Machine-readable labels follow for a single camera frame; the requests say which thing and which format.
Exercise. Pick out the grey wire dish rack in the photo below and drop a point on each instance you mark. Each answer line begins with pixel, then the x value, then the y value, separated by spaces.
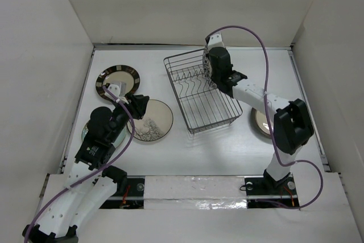
pixel 202 107

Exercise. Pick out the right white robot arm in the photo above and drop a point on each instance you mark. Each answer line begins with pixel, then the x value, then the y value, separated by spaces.
pixel 290 121

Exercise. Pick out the blue floral white plate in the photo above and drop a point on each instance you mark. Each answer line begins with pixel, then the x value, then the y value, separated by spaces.
pixel 207 69

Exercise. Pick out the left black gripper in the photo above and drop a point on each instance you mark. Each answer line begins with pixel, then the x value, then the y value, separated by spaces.
pixel 137 104

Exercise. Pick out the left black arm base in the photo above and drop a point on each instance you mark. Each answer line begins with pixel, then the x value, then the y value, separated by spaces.
pixel 130 196

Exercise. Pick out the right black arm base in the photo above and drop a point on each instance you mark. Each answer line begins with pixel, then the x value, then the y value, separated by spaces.
pixel 263 192

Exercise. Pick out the dark rim cream plate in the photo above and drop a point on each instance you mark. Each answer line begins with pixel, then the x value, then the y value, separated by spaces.
pixel 258 122

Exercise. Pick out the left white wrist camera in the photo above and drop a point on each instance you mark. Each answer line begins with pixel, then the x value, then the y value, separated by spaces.
pixel 116 88

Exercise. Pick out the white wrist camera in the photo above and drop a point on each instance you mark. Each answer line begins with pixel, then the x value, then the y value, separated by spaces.
pixel 116 88
pixel 215 40

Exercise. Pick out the cream plate with tree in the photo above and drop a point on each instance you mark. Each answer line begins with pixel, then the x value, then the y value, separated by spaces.
pixel 156 122

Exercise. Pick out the light green glass plate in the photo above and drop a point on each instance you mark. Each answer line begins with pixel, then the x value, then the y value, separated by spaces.
pixel 119 137

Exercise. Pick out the brown striped rim plate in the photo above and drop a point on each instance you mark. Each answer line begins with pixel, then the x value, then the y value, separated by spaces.
pixel 126 78

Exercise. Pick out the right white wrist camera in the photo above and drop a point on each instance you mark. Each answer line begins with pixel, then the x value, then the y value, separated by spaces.
pixel 215 40

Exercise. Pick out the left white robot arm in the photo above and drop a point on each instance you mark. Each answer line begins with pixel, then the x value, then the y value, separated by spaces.
pixel 92 178

